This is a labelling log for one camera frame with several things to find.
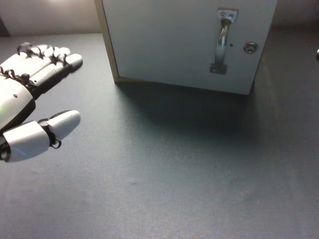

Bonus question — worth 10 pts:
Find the chrome door handle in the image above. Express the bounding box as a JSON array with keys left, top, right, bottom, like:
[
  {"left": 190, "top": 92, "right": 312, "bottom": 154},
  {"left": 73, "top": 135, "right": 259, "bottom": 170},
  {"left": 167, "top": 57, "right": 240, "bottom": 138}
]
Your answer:
[{"left": 209, "top": 8, "right": 240, "bottom": 75}]

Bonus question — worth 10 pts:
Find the light wooden box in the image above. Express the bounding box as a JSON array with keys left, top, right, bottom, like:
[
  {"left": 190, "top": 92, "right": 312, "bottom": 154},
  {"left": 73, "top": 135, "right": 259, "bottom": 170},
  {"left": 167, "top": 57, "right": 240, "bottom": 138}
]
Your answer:
[{"left": 94, "top": 0, "right": 145, "bottom": 84}]

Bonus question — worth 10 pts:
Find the grey table cloth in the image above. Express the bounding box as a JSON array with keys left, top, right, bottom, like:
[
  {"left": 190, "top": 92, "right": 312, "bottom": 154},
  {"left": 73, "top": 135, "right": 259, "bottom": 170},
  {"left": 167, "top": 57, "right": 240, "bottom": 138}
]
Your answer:
[{"left": 0, "top": 24, "right": 319, "bottom": 239}]

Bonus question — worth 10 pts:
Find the round metal lock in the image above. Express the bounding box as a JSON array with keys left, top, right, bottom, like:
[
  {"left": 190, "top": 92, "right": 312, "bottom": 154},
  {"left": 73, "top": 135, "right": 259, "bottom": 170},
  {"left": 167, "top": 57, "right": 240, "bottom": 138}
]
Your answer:
[{"left": 243, "top": 41, "right": 259, "bottom": 55}]

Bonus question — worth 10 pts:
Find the reddish-brown wooden board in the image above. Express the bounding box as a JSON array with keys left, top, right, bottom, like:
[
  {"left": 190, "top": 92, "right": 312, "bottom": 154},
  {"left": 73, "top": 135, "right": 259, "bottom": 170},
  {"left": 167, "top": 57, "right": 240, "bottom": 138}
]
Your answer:
[{"left": 102, "top": 0, "right": 278, "bottom": 96}]

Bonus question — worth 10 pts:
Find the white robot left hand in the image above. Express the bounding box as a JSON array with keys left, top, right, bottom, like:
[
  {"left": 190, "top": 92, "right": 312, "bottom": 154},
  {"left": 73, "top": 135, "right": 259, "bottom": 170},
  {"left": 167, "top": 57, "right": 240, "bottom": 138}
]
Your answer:
[{"left": 0, "top": 42, "right": 84, "bottom": 163}]

